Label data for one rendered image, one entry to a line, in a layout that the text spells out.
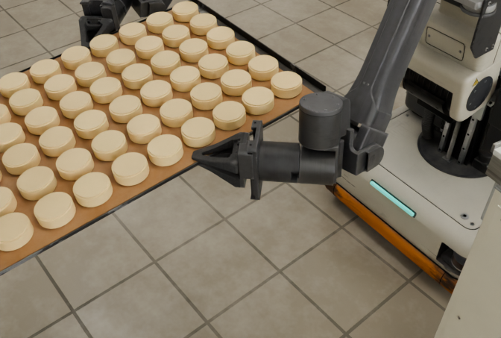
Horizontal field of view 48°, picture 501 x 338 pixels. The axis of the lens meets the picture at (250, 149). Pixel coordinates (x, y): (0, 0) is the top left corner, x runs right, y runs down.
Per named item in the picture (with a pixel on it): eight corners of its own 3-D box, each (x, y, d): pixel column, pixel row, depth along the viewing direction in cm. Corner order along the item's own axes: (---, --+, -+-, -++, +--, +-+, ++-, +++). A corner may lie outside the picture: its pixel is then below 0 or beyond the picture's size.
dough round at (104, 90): (93, 88, 94) (90, 78, 92) (123, 83, 94) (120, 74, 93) (92, 107, 90) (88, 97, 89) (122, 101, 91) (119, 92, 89)
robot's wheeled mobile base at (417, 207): (435, 121, 240) (447, 72, 223) (574, 208, 202) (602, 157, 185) (317, 189, 210) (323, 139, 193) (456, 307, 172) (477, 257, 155)
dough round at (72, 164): (55, 182, 78) (51, 172, 77) (64, 157, 82) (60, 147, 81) (90, 180, 78) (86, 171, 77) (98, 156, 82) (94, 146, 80)
